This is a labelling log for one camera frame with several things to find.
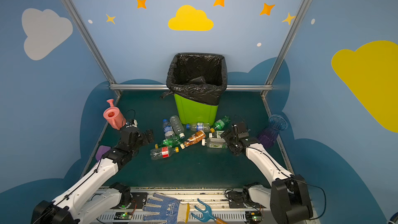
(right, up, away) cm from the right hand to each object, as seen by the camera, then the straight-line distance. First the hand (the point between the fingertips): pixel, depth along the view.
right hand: (225, 137), depth 87 cm
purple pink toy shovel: (-72, -8, +1) cm, 72 cm away
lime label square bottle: (-3, +1, +8) cm, 9 cm away
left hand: (-44, +3, -3) cm, 44 cm away
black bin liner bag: (-14, +36, +11) cm, 41 cm away
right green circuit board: (+10, -34, -16) cm, 39 cm away
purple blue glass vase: (+27, +9, -5) cm, 28 cm away
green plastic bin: (-21, +15, +11) cm, 28 cm away
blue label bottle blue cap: (-34, +2, +7) cm, 35 cm away
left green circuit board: (-51, -33, -17) cm, 63 cm away
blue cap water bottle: (-15, +5, +10) cm, 19 cm away
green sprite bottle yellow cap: (-31, -3, +1) cm, 31 cm away
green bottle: (-2, +6, +11) cm, 13 cm away
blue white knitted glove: (-30, -31, -16) cm, 46 cm away
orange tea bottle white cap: (-18, -2, +4) cm, 19 cm away
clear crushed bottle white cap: (-29, +4, +10) cm, 31 cm away
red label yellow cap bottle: (-35, -8, -3) cm, 36 cm away
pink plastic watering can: (-68, +12, +6) cm, 69 cm away
